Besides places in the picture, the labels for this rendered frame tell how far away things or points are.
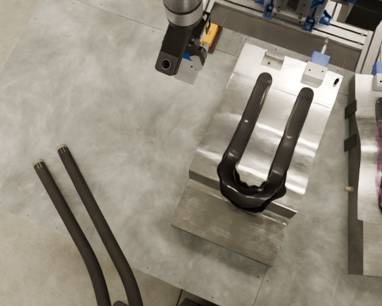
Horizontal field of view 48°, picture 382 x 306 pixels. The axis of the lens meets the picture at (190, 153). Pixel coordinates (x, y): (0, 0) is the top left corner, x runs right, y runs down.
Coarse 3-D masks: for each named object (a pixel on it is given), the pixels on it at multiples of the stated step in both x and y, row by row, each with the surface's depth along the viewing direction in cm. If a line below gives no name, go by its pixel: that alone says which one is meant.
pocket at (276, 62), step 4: (264, 56) 111; (268, 56) 110; (272, 56) 110; (276, 56) 110; (264, 60) 111; (268, 60) 111; (272, 60) 111; (276, 60) 111; (280, 60) 110; (264, 64) 110; (272, 64) 110; (276, 64) 110; (280, 64) 110; (272, 68) 110; (276, 68) 110; (280, 68) 110
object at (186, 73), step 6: (186, 54) 103; (186, 60) 102; (180, 66) 101; (186, 66) 101; (192, 66) 101; (180, 72) 101; (186, 72) 101; (192, 72) 101; (198, 72) 106; (180, 78) 105; (186, 78) 103; (192, 78) 102; (192, 84) 105
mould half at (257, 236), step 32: (256, 64) 108; (288, 64) 107; (224, 96) 107; (288, 96) 105; (320, 96) 105; (224, 128) 103; (256, 128) 104; (320, 128) 103; (256, 160) 98; (192, 192) 103; (288, 192) 95; (192, 224) 101; (224, 224) 101; (256, 224) 101; (256, 256) 99
